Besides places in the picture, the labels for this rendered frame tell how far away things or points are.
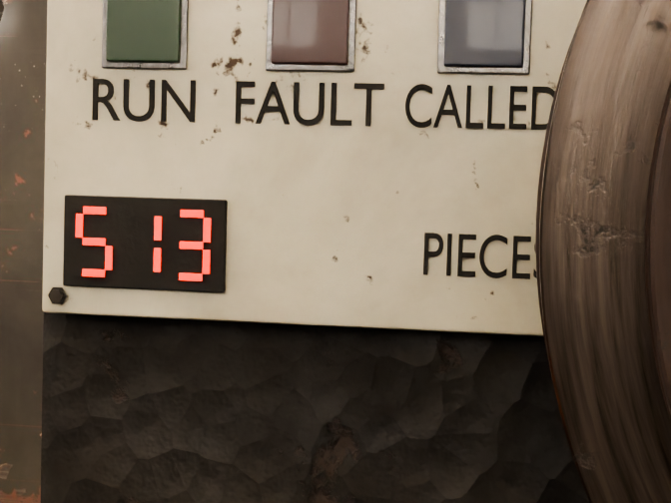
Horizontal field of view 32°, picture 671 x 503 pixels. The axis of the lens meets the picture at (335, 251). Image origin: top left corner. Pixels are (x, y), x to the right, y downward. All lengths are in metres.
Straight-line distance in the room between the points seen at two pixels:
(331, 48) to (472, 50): 0.06
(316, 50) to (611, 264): 0.20
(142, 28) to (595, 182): 0.25
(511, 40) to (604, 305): 0.17
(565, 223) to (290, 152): 0.18
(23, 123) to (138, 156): 2.65
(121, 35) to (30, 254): 2.65
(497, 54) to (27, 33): 2.74
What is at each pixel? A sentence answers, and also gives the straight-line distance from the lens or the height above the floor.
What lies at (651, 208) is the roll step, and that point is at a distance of 0.39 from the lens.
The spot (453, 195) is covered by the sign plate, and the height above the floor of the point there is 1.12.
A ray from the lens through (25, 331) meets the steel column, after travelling 3.23.
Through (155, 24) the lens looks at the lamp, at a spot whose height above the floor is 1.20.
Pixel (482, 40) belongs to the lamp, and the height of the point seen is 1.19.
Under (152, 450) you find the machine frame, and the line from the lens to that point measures 0.60.
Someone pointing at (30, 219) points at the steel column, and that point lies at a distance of 3.20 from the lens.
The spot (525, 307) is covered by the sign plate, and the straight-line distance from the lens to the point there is 0.54.
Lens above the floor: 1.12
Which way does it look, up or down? 3 degrees down
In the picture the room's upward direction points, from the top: 2 degrees clockwise
